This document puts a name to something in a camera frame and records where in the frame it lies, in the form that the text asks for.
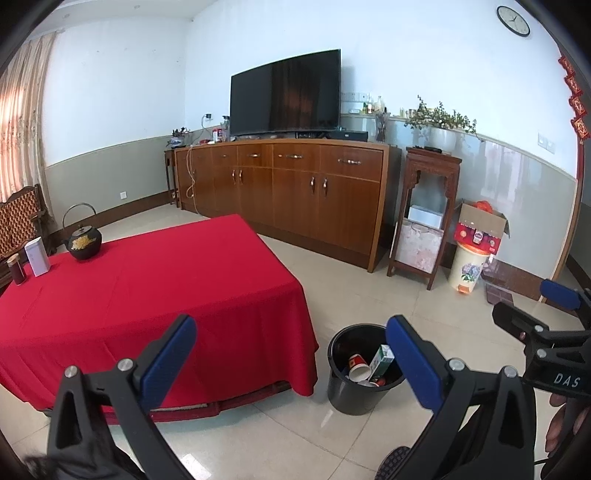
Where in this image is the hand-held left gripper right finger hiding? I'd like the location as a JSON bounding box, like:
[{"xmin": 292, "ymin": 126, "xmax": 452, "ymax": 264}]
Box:
[{"xmin": 385, "ymin": 315, "xmax": 536, "ymax": 480}]

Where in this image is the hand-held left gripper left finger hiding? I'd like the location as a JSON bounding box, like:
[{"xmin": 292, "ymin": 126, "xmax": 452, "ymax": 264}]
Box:
[{"xmin": 46, "ymin": 315, "xmax": 198, "ymax": 480}]

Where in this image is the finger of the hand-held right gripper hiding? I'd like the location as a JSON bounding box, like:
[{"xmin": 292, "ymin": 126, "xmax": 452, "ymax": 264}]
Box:
[
  {"xmin": 492, "ymin": 300, "xmax": 555, "ymax": 344},
  {"xmin": 540, "ymin": 278, "xmax": 591, "ymax": 324}
]

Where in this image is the printed paper carton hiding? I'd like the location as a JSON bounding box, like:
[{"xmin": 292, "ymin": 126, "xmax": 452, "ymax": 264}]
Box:
[{"xmin": 368, "ymin": 344, "xmax": 395, "ymax": 381}]

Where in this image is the red and white paper cup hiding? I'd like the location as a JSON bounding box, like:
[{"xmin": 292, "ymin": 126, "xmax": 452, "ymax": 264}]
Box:
[{"xmin": 347, "ymin": 353, "xmax": 374, "ymax": 383}]

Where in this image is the black trash bin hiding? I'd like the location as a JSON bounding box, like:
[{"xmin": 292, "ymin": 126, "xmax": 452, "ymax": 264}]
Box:
[{"xmin": 327, "ymin": 324, "xmax": 407, "ymax": 415}]

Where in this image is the person's right hand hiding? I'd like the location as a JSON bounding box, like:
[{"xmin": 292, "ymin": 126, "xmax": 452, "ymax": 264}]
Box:
[{"xmin": 545, "ymin": 392, "xmax": 591, "ymax": 455}]

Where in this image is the cream floral pedal bin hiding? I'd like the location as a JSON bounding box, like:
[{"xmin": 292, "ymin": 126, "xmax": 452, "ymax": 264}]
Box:
[{"xmin": 448, "ymin": 242, "xmax": 491, "ymax": 295}]

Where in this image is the red tablecloth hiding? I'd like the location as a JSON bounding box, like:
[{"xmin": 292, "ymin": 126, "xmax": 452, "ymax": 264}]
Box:
[{"xmin": 0, "ymin": 213, "xmax": 319, "ymax": 411}]

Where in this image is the person's dark mesh shoe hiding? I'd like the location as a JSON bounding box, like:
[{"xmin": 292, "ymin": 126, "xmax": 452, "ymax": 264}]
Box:
[{"xmin": 375, "ymin": 445, "xmax": 411, "ymax": 480}]

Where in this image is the cardboard box with red print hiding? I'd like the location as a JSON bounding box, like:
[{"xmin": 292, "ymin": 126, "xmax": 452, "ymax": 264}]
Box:
[{"xmin": 453, "ymin": 200, "xmax": 511, "ymax": 254}]

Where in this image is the pink patterned bag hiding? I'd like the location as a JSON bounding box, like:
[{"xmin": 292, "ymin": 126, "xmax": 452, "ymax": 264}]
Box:
[{"xmin": 396, "ymin": 219, "xmax": 445, "ymax": 273}]

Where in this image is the black cast iron teapot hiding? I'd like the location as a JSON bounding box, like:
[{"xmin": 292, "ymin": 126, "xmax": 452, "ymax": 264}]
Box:
[{"xmin": 62, "ymin": 203, "xmax": 103, "ymax": 263}]

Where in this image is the white tin box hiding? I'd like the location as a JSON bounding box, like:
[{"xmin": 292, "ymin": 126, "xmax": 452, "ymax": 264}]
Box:
[{"xmin": 24, "ymin": 237, "xmax": 51, "ymax": 278}]

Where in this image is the carved wooden stand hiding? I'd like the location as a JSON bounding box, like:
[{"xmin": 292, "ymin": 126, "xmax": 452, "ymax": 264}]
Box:
[{"xmin": 387, "ymin": 146, "xmax": 462, "ymax": 291}]

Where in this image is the dark brown canister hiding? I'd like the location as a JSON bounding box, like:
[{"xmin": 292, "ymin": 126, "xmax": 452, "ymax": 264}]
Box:
[{"xmin": 6, "ymin": 254, "xmax": 27, "ymax": 285}]

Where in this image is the small dark side table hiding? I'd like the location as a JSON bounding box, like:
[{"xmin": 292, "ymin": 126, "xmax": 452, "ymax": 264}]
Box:
[{"xmin": 164, "ymin": 148, "xmax": 181, "ymax": 208}]

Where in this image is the white planter pot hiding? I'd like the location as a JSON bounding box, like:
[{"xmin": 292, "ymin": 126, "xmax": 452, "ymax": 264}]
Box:
[{"xmin": 429, "ymin": 127, "xmax": 458, "ymax": 153}]

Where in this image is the red hanging decoration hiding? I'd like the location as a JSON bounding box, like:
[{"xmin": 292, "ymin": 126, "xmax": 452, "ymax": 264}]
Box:
[{"xmin": 558, "ymin": 55, "xmax": 591, "ymax": 141}]

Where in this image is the long wooden cabinet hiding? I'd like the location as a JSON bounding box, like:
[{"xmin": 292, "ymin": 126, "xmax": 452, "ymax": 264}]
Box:
[{"xmin": 174, "ymin": 138, "xmax": 402, "ymax": 273}]

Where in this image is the wooden bench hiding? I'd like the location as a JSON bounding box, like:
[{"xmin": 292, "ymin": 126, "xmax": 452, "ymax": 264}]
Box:
[{"xmin": 0, "ymin": 185, "xmax": 58, "ymax": 287}]

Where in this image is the green leafy plant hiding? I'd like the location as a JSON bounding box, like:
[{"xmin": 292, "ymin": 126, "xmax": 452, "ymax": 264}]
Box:
[{"xmin": 405, "ymin": 95, "xmax": 478, "ymax": 137}]

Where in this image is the cluster of small bottles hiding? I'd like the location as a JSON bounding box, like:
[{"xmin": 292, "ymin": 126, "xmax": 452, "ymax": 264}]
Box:
[{"xmin": 362, "ymin": 92, "xmax": 389, "ymax": 115}]

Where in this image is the patterned beige curtain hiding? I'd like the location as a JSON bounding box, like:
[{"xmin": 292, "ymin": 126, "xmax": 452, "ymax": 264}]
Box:
[{"xmin": 0, "ymin": 32, "xmax": 56, "ymax": 204}]

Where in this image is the black flat television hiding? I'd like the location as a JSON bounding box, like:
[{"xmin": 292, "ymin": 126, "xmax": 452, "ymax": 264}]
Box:
[{"xmin": 229, "ymin": 48, "xmax": 342, "ymax": 137}]

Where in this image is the white hanging cable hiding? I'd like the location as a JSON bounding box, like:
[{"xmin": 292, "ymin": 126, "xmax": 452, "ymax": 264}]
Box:
[{"xmin": 185, "ymin": 148, "xmax": 198, "ymax": 198}]

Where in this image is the round wall clock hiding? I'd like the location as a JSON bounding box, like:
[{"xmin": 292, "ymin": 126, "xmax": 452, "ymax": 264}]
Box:
[{"xmin": 497, "ymin": 6, "xmax": 532, "ymax": 37}]

